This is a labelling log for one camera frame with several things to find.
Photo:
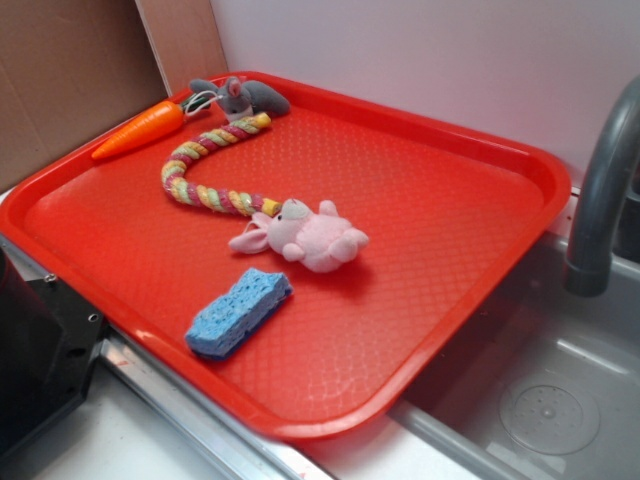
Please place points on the grey toy faucet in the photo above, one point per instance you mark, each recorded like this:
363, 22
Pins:
606, 219

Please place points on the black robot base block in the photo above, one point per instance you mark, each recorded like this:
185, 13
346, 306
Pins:
50, 338

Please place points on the pink plush bunny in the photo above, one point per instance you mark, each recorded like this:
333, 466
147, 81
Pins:
321, 241

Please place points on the red plastic tray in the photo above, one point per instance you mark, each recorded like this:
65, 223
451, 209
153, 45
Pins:
448, 212

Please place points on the orange plastic carrot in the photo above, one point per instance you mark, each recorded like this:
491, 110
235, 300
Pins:
150, 125

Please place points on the blue sponge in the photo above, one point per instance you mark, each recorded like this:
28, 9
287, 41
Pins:
219, 329

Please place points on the brown cardboard panel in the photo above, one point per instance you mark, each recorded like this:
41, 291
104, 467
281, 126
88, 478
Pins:
71, 70

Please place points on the grey plastic sink basin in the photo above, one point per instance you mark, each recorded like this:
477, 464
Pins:
538, 384

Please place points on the grey plush bunny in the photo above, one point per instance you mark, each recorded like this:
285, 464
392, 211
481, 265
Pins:
239, 98

